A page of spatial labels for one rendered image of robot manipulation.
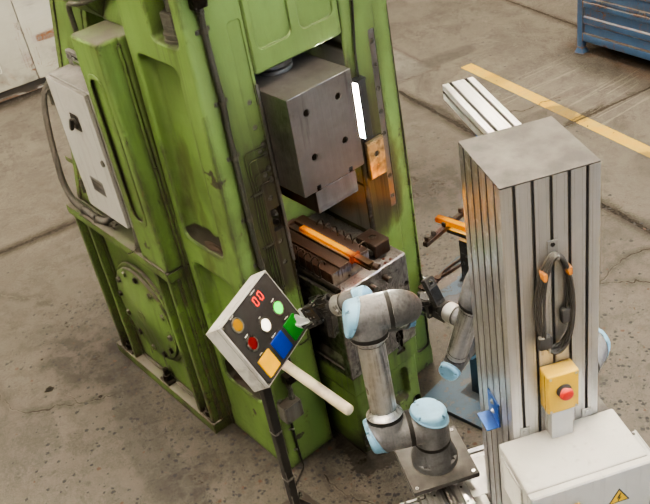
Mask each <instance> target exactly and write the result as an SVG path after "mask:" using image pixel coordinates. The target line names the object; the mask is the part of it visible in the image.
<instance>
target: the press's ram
mask: <svg viewBox="0 0 650 504"><path fill-rule="evenodd" d="M292 61H293V67H292V68H291V69H290V70H289V71H287V72H285V73H283V74H280V75H276V76H260V75H254V76H255V80H256V84H258V87H259V92H260V96H261V101H262V106H263V110H264V115H265V120H266V124H267V129H268V133H269V138H270V143H271V147H272V152H273V157H274V161H275V166H276V171H277V175H278V180H279V185H280V186H282V187H284V188H286V189H288V190H290V191H292V192H294V193H296V194H298V195H300V196H302V197H304V198H307V197H308V196H310V195H312V194H313V193H315V192H317V191H318V189H317V187H318V188H320V189H322V188H324V187H325V186H327V185H329V184H331V183H332V182H334V181H336V180H337V179H339V178H341V177H342V176H344V175H346V174H348V173H349V169H350V170H354V169H356V168H358V167H360V166H361V165H363V164H364V158H363V151H362V145H361V138H360V131H359V125H358V118H357V112H356V105H355V98H354V92H353V85H352V79H351V72H350V68H348V67H345V66H342V65H339V64H336V63H333V62H330V61H327V60H324V59H321V58H318V57H315V56H312V55H309V54H306V53H301V54H299V55H297V56H295V57H293V58H292Z"/></svg>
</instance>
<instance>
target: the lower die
mask: <svg viewBox="0 0 650 504"><path fill-rule="evenodd" d="M294 221H296V222H298V223H300V224H302V225H305V226H307V227H309V228H311V229H313V230H315V231H317V232H319V233H320V234H322V235H324V236H326V237H328V238H330V239H332V240H333V241H335V242H337V243H339V244H341V245H343V246H345V247H346V248H348V249H350V250H352V251H354V252H356V251H360V254H361V255H363V256H365V257H366V258H368V259H369V253H368V249H367V248H365V247H363V246H362V245H361V248H359V244H358V243H356V242H354V241H353V244H352V240H350V239H348V238H346V240H344V238H345V237H344V236H342V235H340V234H339V236H337V232H335V231H333V230H332V232H330V229H329V228H327V227H325V229H323V225H321V224H319V223H318V225H316V223H317V222H316V221H314V220H312V219H310V218H308V217H306V216H304V215H301V216H299V217H298V218H296V219H294V218H293V219H292V220H290V221H288V226H289V231H290V236H291V240H292V245H297V248H298V249H297V250H296V247H295V246H293V250H294V254H295V259H296V260H295V263H297V264H298V259H297V255H296V253H297V251H298V250H299V249H300V248H302V249H303V250H304V253H303V251H302V250H300V251H299V252H298V257H299V261H300V264H301V266H302V267H304V268H305V264H304V259H303V257H304V255H305V253H307V252H309V253H311V257H310V255H309V254H307V255H306V256H305V261H306V266H307V268H308V270H309V271H311V272H312V268H311V263H310V261H311V259H312V258H313V257H314V256H316V257H318V261H317V259H316V258H314V259H313V260H312V264H313V269H314V272H315V274H316V275H318V276H319V271H318V263H319V262H320V261H322V260H324V261H325V264H326V265H324V262H321V263H320V265H319V268H320V273H321V276H322V278H323V279H325V280H326V281H328V282H330V283H332V284H333V285H335V286H338V285H339V284H341V283H342V282H344V281H345V280H347V279H348V278H350V277H351V276H353V275H354V274H356V273H357V272H359V271H360V270H362V269H363V268H364V267H362V266H360V265H358V264H356V263H353V264H352V263H351V262H350V257H348V256H346V255H344V254H342V253H340V252H339V251H337V250H335V249H333V248H331V247H329V246H327V245H326V244H324V243H322V242H320V241H318V240H316V239H315V238H313V237H311V236H309V235H307V234H305V233H304V232H302V231H300V230H298V229H296V228H294V227H292V226H291V225H289V224H290V223H292V222H294ZM349 274H350V277H348V275H349Z"/></svg>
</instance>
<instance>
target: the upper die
mask: <svg viewBox="0 0 650 504"><path fill-rule="evenodd" d="M280 189H281V194H282V195H284V196H286V197H288V198H290V199H292V200H294V201H296V202H298V203H300V204H302V205H304V206H306V207H307V208H309V209H311V210H313V211H315V212H317V213H319V214H320V213H322V212H323V211H325V210H327V209H328V208H330V207H332V206H333V205H335V204H337V203H338V202H340V201H342V200H343V199H345V198H347V197H348V196H350V195H352V194H353V193H355V192H357V191H358V185H357V178H356V172H355V169H354V170H350V169H349V173H348V174H346V175H344V176H342V177H341V178H339V179H337V180H336V181H334V182H332V183H331V184H329V185H327V186H325V187H324V188H322V189H320V188H318V187H317V189H318V191H317V192H315V193H313V194H312V195H310V196H308V197H307V198H304V197H302V196H300V195H298V194H296V193H294V192H292V191H290V190H288V189H286V188H284V187H282V186H280Z"/></svg>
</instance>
